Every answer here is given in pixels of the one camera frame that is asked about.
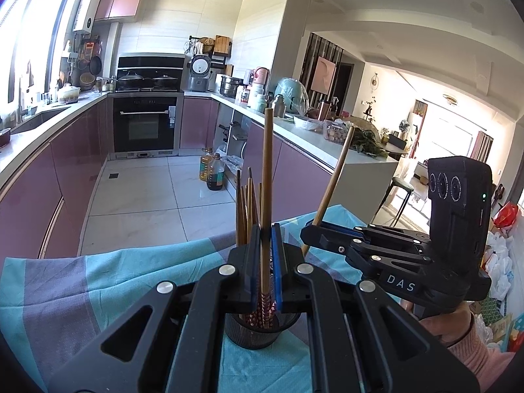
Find steel sink faucet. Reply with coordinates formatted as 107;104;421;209
15;76;26;124

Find black bar stool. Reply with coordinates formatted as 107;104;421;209
372;176;412;224

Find white plastic bags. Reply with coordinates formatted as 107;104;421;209
485;231;513;299

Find clear egg container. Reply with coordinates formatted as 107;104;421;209
325;122;348;145

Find black built-in oven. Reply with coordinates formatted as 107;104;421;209
112;92;183;156

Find white bowl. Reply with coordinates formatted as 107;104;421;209
293;115;324;131

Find kitchen window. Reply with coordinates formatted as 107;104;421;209
0;0;78;103

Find white wall water heater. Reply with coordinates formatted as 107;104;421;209
73;0;102;33

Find yellow cooking oil bottle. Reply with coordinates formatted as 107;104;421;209
199;147;215;181

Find bunch of wooden chopsticks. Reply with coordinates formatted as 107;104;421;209
234;167;281;330

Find white casserole pot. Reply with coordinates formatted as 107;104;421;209
57;84;81;104

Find mint green air fryer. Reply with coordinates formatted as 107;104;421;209
273;77;309;115

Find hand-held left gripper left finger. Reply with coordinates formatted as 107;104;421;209
47;223;263;393

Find red-ended wooden chopstick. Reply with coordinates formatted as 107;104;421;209
302;126;356;258
260;107;276;329

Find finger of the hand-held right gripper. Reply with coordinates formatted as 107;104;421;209
300;227;435;284
311;221;431;255

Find green leafy vegetables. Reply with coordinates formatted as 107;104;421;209
348;127;389;159

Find framed wall picture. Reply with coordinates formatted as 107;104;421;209
311;55;337;95

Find teal and grey tablecloth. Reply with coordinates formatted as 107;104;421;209
0;204;410;393

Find black range hood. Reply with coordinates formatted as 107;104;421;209
117;54;185;70

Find steel stockpot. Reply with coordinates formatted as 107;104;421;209
220;74;243;98

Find white rice cooker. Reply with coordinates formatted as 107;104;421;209
183;54;213;92

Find person's right hand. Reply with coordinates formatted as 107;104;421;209
400;298;476;348

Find purple sink counter cabinets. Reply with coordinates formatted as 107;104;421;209
0;90;113;259

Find red plastic bag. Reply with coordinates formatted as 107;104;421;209
493;201;520;230

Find black mesh utensil holder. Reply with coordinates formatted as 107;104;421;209
224;309;301;350

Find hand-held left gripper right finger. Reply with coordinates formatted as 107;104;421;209
270;222;479;393

